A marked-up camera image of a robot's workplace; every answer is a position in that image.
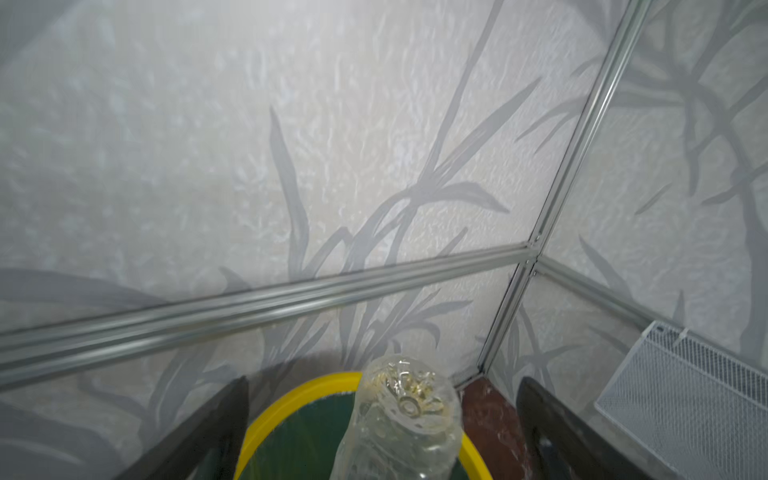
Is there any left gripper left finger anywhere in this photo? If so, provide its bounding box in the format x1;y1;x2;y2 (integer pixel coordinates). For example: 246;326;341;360
118;377;249;479

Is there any white wire mesh basket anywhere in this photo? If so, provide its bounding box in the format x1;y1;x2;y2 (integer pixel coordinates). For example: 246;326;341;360
595;321;767;479

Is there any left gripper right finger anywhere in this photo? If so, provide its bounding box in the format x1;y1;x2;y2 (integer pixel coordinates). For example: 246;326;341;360
515;376;650;479

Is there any teal bin with yellow rim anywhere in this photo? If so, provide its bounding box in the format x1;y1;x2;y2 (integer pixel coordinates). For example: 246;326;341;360
235;371;492;479

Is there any aluminium frame crossbar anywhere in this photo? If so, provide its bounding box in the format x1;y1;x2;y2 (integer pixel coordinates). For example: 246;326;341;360
1;244;534;390

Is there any crushed clear bottle white cap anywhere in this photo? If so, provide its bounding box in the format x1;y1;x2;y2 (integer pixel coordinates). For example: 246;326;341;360
330;354;463;479

